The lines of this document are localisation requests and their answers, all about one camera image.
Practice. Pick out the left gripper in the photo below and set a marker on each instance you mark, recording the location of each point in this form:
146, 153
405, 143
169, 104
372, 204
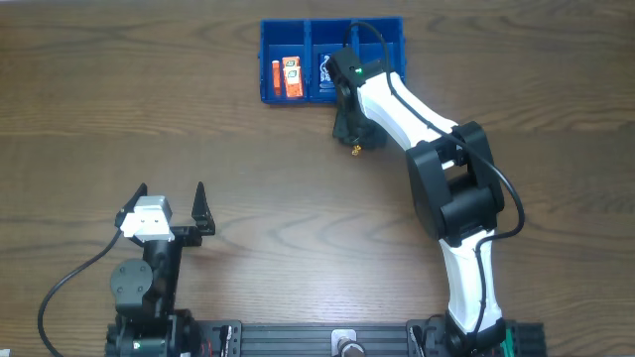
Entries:
186, 236

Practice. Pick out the gold candy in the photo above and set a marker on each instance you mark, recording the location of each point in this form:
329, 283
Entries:
355, 150

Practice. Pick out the blue candy pack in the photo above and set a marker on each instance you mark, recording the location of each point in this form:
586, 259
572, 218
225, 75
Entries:
325, 82

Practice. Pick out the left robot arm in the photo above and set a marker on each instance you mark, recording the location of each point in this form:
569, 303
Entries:
159, 277

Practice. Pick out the slim orange candy box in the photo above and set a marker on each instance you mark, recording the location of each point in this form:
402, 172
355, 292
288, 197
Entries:
276, 79

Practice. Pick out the wide orange candy box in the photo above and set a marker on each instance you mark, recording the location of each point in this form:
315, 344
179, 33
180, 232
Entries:
292, 79

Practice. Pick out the blue tray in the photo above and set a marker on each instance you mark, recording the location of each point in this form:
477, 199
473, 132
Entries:
285, 37

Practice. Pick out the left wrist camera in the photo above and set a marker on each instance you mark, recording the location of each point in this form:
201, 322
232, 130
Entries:
149, 218

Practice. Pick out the mounting rail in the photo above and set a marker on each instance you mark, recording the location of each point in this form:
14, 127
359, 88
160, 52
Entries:
297, 339

